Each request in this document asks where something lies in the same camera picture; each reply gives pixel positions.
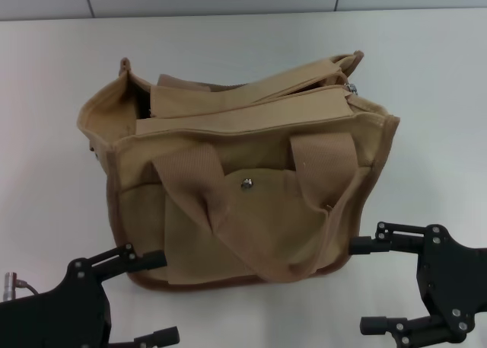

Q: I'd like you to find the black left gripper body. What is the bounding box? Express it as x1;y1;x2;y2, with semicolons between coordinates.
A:
0;258;113;348

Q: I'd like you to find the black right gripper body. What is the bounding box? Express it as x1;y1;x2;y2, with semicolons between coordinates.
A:
413;222;487;343

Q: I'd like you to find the khaki canvas food bag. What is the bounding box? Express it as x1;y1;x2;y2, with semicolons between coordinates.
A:
75;49;401;290

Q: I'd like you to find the silver left gripper cable connector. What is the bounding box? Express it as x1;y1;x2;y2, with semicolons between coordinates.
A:
2;271;40;299

